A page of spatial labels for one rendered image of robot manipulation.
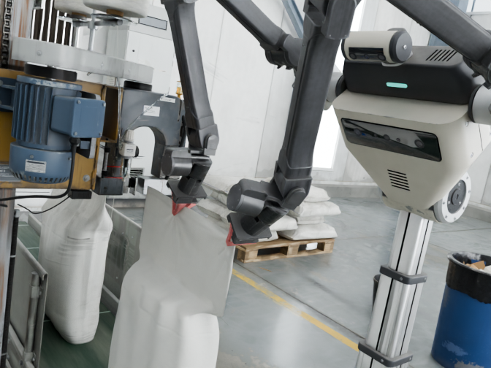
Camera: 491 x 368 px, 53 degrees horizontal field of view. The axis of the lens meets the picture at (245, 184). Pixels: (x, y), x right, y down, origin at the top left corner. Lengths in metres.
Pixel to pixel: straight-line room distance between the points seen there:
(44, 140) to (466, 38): 0.93
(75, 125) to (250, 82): 5.83
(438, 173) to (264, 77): 5.90
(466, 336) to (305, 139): 2.44
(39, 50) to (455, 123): 0.95
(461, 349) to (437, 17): 2.57
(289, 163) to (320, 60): 0.21
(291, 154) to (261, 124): 6.21
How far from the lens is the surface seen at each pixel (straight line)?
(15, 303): 2.02
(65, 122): 1.20
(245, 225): 1.08
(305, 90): 0.87
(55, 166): 1.27
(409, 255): 1.50
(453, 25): 0.95
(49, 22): 4.28
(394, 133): 1.29
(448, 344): 3.30
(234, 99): 6.78
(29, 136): 1.27
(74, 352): 1.96
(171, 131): 1.61
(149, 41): 5.40
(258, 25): 1.34
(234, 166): 6.96
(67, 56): 1.23
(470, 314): 3.18
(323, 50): 0.84
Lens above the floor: 1.36
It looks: 10 degrees down
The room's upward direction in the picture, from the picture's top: 10 degrees clockwise
